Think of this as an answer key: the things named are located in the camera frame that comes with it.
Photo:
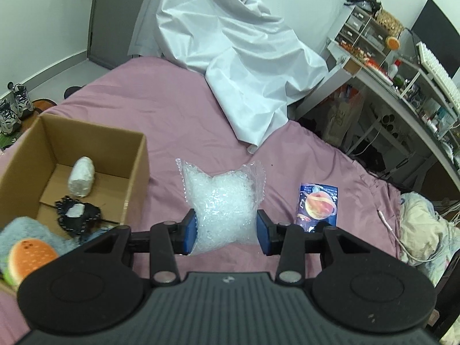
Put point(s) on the woven basket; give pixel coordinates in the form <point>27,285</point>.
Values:
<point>391,24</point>

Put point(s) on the white draped cover sheet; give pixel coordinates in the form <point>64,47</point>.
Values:
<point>253,62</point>

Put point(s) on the paper bag under desk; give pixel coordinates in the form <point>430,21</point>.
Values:
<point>345,106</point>

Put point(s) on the grey sneakers pair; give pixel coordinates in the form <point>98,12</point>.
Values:
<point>15,108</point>

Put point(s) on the pastel patterned blanket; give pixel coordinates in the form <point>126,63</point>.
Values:
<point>429,241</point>

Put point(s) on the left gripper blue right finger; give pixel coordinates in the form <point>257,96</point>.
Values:
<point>264,227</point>

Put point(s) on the black slipper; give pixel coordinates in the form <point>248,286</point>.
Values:
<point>70,91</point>

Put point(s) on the white keyboard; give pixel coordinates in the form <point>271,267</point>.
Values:
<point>430,63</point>

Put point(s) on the clear bag of white beads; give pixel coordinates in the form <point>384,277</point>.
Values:
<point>225,204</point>

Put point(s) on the white drawer organizer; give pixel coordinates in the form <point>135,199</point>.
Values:
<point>360,28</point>

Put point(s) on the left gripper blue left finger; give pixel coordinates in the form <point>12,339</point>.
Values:
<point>188,233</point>

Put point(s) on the black stitched fabric pouch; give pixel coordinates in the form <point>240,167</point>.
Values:
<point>75,217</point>

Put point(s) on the pink bed sheet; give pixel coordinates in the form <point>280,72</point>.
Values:
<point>180,117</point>

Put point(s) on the white shelf riser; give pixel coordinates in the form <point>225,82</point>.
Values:
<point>425,97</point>

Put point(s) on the orange round desk lamp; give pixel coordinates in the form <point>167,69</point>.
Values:
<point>392,43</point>

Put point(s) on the grey door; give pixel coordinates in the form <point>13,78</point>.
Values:
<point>110,31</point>

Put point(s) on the grey fluffy plush toy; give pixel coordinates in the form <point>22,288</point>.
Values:
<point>24,227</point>

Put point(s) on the plush hamburger toy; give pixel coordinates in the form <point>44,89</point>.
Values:
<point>25,257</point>

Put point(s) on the brown cardboard box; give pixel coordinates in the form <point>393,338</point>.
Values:
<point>57,157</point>

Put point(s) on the white and black desk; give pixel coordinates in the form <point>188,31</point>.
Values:
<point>347,67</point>

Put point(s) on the blue tissue pack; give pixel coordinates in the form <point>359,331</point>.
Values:
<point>316,203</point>

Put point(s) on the black laptop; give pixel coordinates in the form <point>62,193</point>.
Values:
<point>437,32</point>

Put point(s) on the small white stuffed bag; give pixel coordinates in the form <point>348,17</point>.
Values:
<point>81,177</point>

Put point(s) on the white bottle red cap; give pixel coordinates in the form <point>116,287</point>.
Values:
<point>393,69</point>

